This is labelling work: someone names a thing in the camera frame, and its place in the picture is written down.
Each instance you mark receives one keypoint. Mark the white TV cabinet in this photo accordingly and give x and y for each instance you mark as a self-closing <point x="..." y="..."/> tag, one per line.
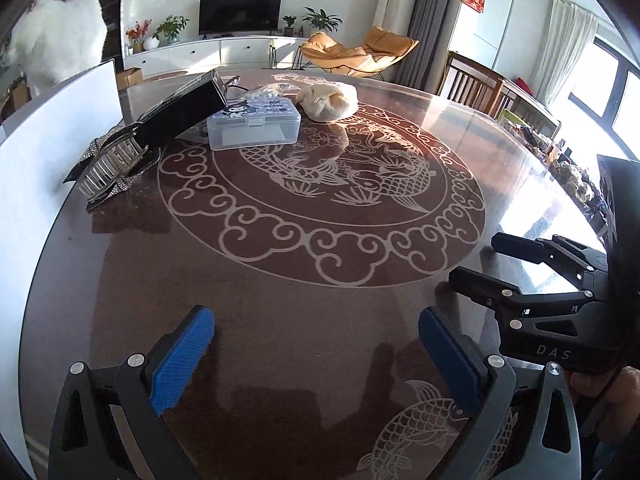
<point x="215" y="52"/>

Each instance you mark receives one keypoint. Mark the large window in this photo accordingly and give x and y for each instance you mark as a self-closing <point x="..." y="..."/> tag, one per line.
<point x="607" y="85"/>

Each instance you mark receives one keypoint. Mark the large leafy potted plant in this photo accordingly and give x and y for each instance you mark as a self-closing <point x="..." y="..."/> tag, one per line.
<point x="322" y="20"/>

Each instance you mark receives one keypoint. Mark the white fluffy plush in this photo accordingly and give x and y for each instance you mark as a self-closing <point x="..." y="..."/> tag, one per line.
<point x="65" y="35"/>

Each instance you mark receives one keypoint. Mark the clear plastic box cartoon label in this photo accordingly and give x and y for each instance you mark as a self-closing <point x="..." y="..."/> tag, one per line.
<point x="255" y="127"/>

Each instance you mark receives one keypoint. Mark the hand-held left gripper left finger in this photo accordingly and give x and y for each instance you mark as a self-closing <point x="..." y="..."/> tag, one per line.
<point x="182" y="355"/>

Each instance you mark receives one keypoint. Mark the cotton swab pack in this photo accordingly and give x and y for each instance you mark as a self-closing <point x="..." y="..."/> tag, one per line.
<point x="265" y="94"/>

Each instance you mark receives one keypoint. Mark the row of small figurines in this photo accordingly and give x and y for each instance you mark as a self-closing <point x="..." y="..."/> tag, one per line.
<point x="565" y="160"/>

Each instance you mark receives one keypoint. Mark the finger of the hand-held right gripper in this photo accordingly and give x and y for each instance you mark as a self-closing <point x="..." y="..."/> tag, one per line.
<point x="480" y="285"/>
<point x="520" y="247"/>

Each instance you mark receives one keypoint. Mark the person's right hand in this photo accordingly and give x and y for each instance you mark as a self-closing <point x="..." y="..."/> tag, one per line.
<point x="620" y="400"/>

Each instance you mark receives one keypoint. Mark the cardboard box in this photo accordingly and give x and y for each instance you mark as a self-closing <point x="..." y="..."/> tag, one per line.
<point x="129" y="79"/>

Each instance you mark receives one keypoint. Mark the red flower plant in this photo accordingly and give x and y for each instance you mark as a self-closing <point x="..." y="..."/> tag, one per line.
<point x="137" y="32"/>

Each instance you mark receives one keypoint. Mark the grey curtain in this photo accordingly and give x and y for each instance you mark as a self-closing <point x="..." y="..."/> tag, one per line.
<point x="432" y="25"/>

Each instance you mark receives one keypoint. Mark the cream knit pouch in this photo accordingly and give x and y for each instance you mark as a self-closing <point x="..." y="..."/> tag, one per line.
<point x="327" y="102"/>

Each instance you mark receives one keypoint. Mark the black hairpin-leg stand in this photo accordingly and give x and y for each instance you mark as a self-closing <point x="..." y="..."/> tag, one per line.
<point x="285" y="55"/>

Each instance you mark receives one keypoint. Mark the black television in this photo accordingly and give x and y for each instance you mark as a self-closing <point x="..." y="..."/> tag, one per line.
<point x="240" y="14"/>

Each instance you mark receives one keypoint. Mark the orange lounge chair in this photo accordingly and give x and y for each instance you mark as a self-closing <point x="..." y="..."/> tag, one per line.
<point x="350" y="52"/>

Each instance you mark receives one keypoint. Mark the dark glass display cabinet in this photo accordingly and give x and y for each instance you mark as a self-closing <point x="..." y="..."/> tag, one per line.
<point x="107" y="5"/>

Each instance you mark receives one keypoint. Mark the small potted plant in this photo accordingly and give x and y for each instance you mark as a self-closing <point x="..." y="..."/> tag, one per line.
<point x="289" y="24"/>

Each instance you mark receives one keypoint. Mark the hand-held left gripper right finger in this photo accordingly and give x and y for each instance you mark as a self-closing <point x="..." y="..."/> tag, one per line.
<point x="450" y="360"/>

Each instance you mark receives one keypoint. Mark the white panel board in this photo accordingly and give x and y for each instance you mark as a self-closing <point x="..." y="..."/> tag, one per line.
<point x="45" y="170"/>

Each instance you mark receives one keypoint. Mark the cream standing air conditioner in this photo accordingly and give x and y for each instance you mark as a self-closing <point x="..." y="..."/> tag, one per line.
<point x="400" y="0"/>

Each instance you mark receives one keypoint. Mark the rhinestone bow hair clip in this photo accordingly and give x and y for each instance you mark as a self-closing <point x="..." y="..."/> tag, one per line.
<point x="110" y="170"/>

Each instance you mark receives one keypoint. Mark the white curtain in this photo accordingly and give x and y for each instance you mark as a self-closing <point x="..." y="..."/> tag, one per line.
<point x="565" y="50"/>

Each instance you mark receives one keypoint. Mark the green potted plant white vase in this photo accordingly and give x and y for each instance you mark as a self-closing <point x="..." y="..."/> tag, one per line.
<point x="170" y="30"/>

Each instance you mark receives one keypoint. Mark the wooden dining chair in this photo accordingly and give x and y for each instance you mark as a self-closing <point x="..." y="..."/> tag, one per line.
<point x="470" y="82"/>

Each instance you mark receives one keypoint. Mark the black box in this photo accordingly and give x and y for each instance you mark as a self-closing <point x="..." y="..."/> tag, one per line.
<point x="180" y="110"/>

